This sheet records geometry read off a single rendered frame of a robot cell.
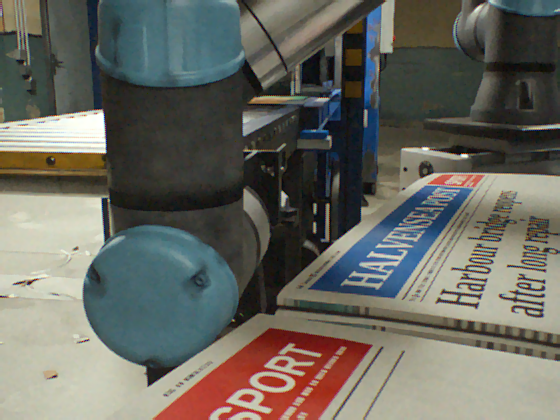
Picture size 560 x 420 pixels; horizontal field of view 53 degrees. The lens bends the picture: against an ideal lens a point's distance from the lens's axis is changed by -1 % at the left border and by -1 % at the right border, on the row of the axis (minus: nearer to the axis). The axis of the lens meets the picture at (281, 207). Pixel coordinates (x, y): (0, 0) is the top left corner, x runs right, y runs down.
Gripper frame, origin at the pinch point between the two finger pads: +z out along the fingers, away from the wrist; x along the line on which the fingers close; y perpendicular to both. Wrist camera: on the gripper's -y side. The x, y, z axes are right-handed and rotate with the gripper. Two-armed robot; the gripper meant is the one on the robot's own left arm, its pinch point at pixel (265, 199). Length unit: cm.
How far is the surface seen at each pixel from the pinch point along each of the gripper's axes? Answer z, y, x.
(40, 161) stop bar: -5.0, 4.5, 23.2
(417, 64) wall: 876, 29, -97
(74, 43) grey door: 595, 50, 330
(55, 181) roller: 2.0, 0.9, 25.8
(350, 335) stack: -45.1, 6.3, -10.0
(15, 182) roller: 2.1, 0.7, 31.1
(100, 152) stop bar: -4.7, 5.5, 16.5
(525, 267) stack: -39.0, 6.5, -16.3
